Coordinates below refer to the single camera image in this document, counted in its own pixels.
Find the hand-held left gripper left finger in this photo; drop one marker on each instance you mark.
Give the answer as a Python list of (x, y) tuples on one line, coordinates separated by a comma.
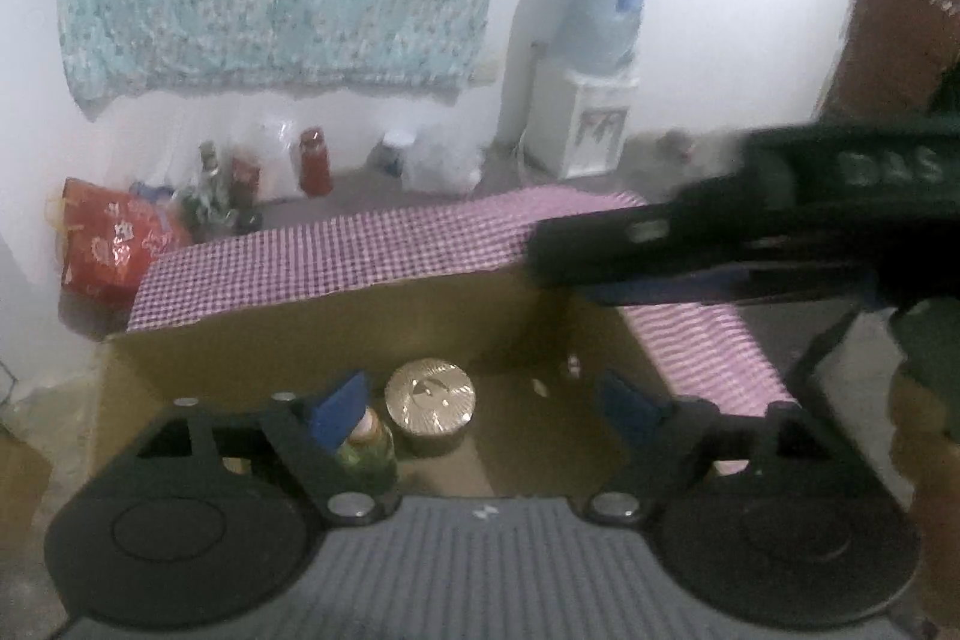
[(341, 407)]

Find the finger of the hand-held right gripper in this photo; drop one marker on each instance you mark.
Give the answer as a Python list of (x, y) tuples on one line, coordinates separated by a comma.
[(675, 291), (600, 242)]

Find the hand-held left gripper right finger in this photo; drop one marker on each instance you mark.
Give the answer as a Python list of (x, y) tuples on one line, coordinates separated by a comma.
[(626, 404)]

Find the small green bottle beige cap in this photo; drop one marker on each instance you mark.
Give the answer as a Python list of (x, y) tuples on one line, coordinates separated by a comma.
[(371, 456)]

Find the brown cardboard box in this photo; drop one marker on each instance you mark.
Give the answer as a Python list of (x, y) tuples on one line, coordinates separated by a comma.
[(262, 340)]

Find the person's right hand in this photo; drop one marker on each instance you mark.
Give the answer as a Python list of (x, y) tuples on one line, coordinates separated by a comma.
[(926, 460)]

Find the gold lid round tin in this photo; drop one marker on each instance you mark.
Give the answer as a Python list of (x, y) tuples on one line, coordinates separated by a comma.
[(429, 392)]

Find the white water dispenser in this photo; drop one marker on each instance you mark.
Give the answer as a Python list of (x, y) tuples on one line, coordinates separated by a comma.
[(577, 123)]

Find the pink checked cloth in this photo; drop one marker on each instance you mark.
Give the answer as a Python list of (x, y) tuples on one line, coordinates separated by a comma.
[(337, 257)]

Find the clear plastic bag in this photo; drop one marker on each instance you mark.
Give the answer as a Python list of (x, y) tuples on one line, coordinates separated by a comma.
[(274, 149), (442, 164)]

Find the brown wooden door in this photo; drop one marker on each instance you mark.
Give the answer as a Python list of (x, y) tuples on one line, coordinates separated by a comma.
[(900, 10)]

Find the white and blue cup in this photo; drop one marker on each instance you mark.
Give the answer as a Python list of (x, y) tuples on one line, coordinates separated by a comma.
[(396, 151)]

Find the blue water jug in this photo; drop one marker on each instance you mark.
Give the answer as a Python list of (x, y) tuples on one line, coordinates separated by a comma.
[(600, 10)]

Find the red label jar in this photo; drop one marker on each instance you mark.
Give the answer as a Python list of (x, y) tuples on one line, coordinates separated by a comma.
[(244, 181)]

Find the green glass bottle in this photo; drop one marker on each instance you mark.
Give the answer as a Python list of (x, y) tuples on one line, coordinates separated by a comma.
[(211, 183)]

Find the blue packet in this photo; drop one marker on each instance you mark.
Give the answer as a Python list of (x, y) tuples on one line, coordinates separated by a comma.
[(154, 192)]

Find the red printed bag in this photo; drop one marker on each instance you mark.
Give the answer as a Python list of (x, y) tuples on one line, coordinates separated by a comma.
[(105, 242)]

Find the brown cardboard sheet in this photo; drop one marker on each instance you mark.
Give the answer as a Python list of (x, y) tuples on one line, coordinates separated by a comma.
[(22, 497)]

